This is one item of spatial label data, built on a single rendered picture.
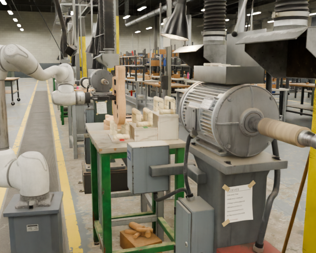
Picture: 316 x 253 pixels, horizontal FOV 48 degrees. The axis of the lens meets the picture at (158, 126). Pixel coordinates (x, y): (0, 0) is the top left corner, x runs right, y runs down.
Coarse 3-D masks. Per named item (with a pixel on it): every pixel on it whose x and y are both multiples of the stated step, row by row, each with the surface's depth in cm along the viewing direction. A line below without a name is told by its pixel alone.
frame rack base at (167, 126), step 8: (152, 112) 255; (152, 120) 255; (160, 120) 241; (168, 120) 242; (176, 120) 244; (160, 128) 242; (168, 128) 243; (176, 128) 245; (160, 136) 243; (168, 136) 244; (176, 136) 246
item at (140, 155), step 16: (128, 144) 149; (144, 144) 148; (160, 144) 148; (128, 160) 150; (144, 160) 145; (160, 160) 147; (128, 176) 151; (144, 176) 146; (160, 176) 148; (144, 192) 147; (176, 192) 143
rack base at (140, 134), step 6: (132, 126) 244; (132, 132) 244; (138, 132) 239; (144, 132) 240; (150, 132) 241; (156, 132) 242; (132, 138) 245; (138, 138) 240; (144, 138) 241; (150, 138) 242; (156, 138) 243
